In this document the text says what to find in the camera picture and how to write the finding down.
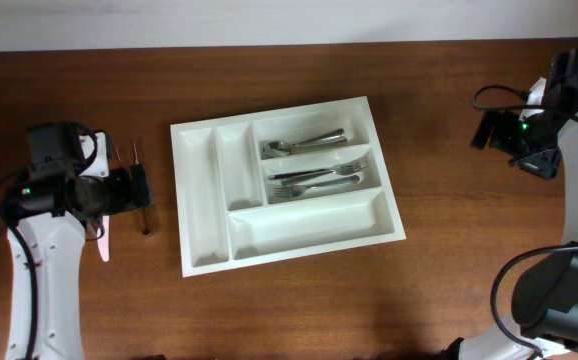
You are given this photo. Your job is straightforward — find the white plastic knife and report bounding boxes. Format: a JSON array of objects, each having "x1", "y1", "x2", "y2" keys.
[{"x1": 96, "y1": 215, "x2": 110, "y2": 262}]

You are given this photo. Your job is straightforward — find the steel kitchen tongs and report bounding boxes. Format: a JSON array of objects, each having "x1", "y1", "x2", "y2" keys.
[{"x1": 114, "y1": 141, "x2": 154, "y2": 238}]

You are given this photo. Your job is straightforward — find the steel fork tines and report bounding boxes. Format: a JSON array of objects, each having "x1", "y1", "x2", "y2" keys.
[{"x1": 268, "y1": 156, "x2": 369, "y2": 185}]

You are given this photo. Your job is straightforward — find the steel fork horizontal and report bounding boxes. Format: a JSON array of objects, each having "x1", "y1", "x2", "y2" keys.
[{"x1": 268, "y1": 161, "x2": 368, "y2": 180}]

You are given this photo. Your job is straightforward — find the steel tablespoon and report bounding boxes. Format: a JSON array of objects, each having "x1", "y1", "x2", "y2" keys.
[
  {"x1": 262, "y1": 136, "x2": 347, "y2": 158},
  {"x1": 261, "y1": 127, "x2": 346, "y2": 157}
]

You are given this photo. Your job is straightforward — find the steel fork crossing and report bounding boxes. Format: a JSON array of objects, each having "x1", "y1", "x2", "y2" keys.
[{"x1": 271, "y1": 175, "x2": 361, "y2": 198}]

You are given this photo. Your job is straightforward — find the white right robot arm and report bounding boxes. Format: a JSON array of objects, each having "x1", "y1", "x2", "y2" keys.
[{"x1": 440, "y1": 111, "x2": 578, "y2": 359}]

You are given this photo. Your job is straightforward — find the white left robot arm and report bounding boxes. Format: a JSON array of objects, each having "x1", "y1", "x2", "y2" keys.
[{"x1": 1, "y1": 165, "x2": 152, "y2": 359}]

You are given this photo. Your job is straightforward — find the white plastic cutlery tray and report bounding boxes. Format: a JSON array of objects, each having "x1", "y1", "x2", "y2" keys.
[{"x1": 170, "y1": 97, "x2": 406, "y2": 277}]

